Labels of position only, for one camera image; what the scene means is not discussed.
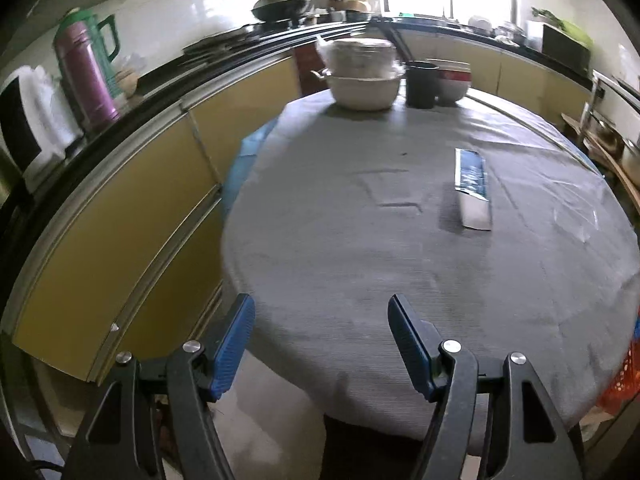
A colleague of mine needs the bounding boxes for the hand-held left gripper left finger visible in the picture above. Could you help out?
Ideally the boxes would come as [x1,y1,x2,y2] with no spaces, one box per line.
[62,292,257,480]

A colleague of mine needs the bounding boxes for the white pot with plastic cover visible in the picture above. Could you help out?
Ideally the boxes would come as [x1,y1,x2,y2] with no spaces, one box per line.
[311,36,406,111]

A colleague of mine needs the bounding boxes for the metal shelf rack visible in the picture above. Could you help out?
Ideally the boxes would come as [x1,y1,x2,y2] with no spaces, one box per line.
[560,70,640,211]

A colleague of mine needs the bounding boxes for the blue white carton box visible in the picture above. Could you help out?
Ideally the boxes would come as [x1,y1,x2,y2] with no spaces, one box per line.
[452,147,493,232]

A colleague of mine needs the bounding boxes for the red plastic basket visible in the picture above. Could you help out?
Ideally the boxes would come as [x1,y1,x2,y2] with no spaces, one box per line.
[597,310,640,411]

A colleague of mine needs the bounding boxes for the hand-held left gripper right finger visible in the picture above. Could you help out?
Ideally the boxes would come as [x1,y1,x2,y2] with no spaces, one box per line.
[387,294,586,480]

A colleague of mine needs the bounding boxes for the blue cloth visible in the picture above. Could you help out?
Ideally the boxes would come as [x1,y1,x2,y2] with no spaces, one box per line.
[220,120,281,221]

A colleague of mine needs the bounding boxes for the black countertop appliance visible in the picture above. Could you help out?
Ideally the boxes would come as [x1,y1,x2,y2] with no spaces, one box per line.
[542,25,593,73]

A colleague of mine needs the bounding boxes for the yellow kitchen counter cabinets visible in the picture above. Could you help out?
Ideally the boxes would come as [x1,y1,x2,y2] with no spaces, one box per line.
[0,20,601,386]

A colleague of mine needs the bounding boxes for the green thermos jug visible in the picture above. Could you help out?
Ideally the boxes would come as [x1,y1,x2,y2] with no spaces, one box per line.
[55,7,123,101]

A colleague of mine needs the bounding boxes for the grey tablecloth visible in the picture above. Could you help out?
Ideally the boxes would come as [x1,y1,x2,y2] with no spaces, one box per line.
[220,87,638,441]

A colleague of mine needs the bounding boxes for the black wok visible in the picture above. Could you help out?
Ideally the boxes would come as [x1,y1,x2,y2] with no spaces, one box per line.
[251,0,313,23]

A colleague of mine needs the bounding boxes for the black cup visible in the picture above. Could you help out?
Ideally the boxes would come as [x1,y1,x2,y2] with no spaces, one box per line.
[405,60,441,109]

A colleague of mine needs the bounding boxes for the clear bag of food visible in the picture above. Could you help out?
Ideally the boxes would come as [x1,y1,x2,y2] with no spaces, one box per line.
[115,55,146,98]

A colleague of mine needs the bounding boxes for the white red-banded bowl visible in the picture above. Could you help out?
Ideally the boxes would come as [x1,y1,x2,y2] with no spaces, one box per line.
[435,67,473,107]
[427,59,472,73]

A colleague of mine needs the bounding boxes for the purple thermos flask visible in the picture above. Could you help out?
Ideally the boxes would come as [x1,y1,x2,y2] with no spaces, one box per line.
[52,22,121,131]

